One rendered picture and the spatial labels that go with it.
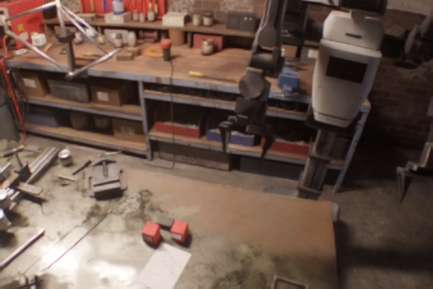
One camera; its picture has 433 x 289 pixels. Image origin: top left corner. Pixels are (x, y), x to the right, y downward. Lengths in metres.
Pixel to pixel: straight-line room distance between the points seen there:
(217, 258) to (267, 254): 0.16
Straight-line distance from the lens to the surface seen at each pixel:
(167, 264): 0.94
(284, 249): 0.99
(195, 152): 2.42
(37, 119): 3.16
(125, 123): 2.55
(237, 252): 0.96
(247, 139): 2.23
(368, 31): 1.19
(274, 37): 0.72
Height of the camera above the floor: 1.70
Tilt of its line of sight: 35 degrees down
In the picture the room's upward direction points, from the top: 3 degrees clockwise
